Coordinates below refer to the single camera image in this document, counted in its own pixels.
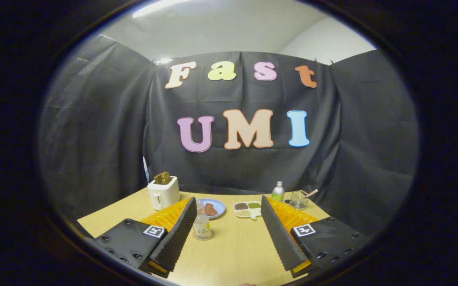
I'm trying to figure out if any wooden table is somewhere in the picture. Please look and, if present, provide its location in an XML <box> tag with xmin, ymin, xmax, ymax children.
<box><xmin>77</xmin><ymin>190</ymin><xmax>331</xmax><ymax>286</ymax></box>

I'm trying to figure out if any green label bottle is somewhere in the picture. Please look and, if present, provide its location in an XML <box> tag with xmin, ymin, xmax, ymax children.
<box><xmin>272</xmin><ymin>181</ymin><xmax>285</xmax><ymax>203</ymax></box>

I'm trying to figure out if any blue plate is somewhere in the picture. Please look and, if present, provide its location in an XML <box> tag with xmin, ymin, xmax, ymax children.
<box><xmin>196</xmin><ymin>199</ymin><xmax>226</xmax><ymax>219</ymax></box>

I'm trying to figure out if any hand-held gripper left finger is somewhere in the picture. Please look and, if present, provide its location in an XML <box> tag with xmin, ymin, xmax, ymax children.
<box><xmin>93</xmin><ymin>197</ymin><xmax>198</xmax><ymax>278</ymax></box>

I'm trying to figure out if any white sectioned grain dish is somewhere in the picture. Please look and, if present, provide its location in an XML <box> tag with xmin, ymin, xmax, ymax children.
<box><xmin>233</xmin><ymin>201</ymin><xmax>262</xmax><ymax>220</ymax></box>

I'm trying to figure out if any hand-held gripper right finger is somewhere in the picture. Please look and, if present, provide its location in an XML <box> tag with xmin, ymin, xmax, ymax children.
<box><xmin>260</xmin><ymin>195</ymin><xmax>369</xmax><ymax>278</ymax></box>

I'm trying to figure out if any clear glass cup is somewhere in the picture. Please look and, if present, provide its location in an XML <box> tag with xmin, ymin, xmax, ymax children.
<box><xmin>290</xmin><ymin>190</ymin><xmax>309</xmax><ymax>211</ymax></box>

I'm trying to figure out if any white toaster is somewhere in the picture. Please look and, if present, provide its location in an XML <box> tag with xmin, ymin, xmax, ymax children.
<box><xmin>147</xmin><ymin>176</ymin><xmax>181</xmax><ymax>211</ymax></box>

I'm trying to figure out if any black backdrop cloth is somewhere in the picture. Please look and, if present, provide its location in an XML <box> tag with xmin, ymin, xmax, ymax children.
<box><xmin>38</xmin><ymin>34</ymin><xmax>419</xmax><ymax>239</ymax></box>

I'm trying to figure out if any clear juice bottle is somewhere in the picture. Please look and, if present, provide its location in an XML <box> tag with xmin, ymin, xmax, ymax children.
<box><xmin>193</xmin><ymin>200</ymin><xmax>212</xmax><ymax>240</ymax></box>

